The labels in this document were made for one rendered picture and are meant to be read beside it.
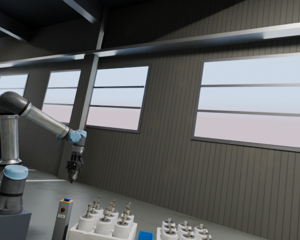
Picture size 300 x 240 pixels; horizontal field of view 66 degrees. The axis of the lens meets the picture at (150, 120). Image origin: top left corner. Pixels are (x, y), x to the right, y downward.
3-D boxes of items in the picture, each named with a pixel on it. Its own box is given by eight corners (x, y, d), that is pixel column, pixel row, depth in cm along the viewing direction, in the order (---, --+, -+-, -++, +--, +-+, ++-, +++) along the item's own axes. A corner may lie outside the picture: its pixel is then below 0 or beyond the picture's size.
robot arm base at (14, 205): (-2, 216, 111) (4, 195, 113) (-16, 208, 119) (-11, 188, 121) (28, 212, 124) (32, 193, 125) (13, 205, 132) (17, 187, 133)
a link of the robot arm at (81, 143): (73, 129, 161) (85, 131, 167) (70, 144, 160) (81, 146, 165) (77, 129, 155) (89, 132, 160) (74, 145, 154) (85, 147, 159)
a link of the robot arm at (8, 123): (0, 190, 125) (-4, 90, 125) (-3, 184, 137) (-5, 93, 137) (25, 185, 132) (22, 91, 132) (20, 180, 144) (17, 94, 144)
